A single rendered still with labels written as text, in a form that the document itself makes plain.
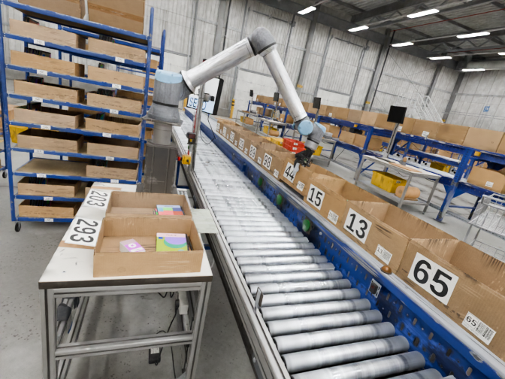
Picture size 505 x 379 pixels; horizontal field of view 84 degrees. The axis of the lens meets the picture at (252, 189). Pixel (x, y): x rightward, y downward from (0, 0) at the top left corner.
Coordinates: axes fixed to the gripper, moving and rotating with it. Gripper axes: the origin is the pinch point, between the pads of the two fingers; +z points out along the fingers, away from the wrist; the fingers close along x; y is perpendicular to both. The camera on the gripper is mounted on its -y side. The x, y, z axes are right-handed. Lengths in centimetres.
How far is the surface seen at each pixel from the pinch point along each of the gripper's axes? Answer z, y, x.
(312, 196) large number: 5.6, 29.7, 0.1
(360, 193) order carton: -8.0, 35.8, 26.6
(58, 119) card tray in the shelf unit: 42, -96, -158
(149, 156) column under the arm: 24, -6, -93
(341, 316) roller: 32, 103, -19
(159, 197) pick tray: 40, 14, -82
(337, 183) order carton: -7.1, 19.9, 20.0
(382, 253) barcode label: 8, 89, 1
